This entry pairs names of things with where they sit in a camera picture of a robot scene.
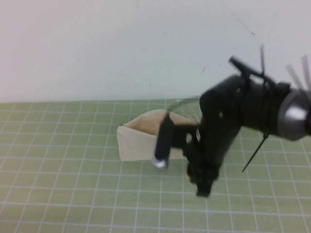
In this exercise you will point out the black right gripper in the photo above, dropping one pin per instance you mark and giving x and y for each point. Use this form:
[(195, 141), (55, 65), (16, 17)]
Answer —
[(218, 116)]

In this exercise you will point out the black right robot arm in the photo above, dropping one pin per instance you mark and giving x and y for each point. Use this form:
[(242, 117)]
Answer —
[(272, 114)]

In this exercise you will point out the cream fabric pencil case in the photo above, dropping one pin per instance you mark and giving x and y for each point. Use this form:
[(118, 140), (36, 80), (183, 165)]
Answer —
[(136, 145)]

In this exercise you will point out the black zip tie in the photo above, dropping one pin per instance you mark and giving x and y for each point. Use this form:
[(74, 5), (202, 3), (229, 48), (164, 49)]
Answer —
[(255, 153)]

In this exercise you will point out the green grid cutting mat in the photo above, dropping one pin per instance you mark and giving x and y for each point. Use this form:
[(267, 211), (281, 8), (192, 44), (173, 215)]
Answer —
[(73, 189)]

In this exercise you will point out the grey zip tie tail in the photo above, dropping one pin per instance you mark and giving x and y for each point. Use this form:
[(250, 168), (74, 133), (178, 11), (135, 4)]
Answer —
[(262, 60), (294, 76)]

